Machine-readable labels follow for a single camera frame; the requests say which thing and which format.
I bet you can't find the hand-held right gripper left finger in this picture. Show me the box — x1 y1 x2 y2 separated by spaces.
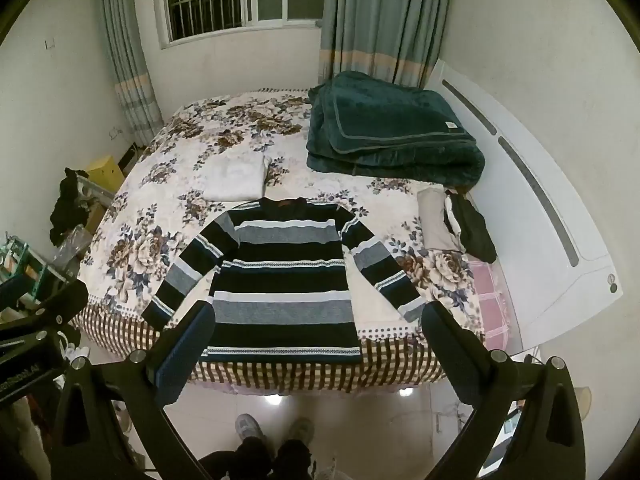
50 302 217 480

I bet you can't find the narrow grey-green curtain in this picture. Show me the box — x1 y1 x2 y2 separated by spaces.
95 0 164 149

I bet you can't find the black garment with white trim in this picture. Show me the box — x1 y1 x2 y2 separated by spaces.
444 192 499 265

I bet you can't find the yellow cardboard box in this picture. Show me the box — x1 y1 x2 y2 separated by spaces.
86 157 126 194

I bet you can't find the floral bed sheet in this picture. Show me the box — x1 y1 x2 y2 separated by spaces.
70 87 511 393

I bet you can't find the folded teal blanket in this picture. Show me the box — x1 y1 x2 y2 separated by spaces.
306 71 487 192

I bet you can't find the cluttered storage shelf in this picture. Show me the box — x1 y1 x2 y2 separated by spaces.
0 232 68 313

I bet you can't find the person's right leg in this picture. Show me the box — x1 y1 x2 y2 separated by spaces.
274 439 314 480

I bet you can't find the white headboard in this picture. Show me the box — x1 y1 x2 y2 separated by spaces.
429 58 621 352

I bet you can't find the striped knit sweater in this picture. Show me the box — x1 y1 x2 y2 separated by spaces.
141 198 427 364

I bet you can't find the pink cloth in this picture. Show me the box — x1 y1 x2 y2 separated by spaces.
466 255 516 352

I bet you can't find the person's leg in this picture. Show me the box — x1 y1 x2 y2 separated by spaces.
199 436 274 480
274 439 314 480

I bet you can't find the person's right shoe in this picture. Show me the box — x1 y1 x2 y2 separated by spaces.
286 416 315 445

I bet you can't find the wide grey-green curtain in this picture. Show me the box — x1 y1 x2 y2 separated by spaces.
317 0 457 89

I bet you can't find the folded beige cloth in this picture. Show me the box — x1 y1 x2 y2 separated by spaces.
416 187 464 253

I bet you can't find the black cloth on rack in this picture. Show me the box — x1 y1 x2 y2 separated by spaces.
48 167 91 247

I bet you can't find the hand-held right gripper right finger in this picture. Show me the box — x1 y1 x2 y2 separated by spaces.
421 303 587 480

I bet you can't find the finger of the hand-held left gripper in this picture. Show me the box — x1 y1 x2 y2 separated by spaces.
0 277 90 333
0 327 78 361

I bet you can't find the person's left leg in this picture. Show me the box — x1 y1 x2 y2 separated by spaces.
199 436 274 480

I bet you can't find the folded white cloth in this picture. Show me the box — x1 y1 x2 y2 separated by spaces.
202 152 271 201

